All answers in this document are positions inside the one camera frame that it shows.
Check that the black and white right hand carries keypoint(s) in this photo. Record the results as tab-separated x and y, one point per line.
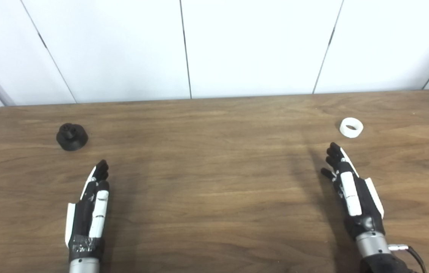
354	197

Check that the black and white left hand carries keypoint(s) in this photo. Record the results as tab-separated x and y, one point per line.
85	220

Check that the round black part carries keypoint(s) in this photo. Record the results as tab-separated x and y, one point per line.
71	137

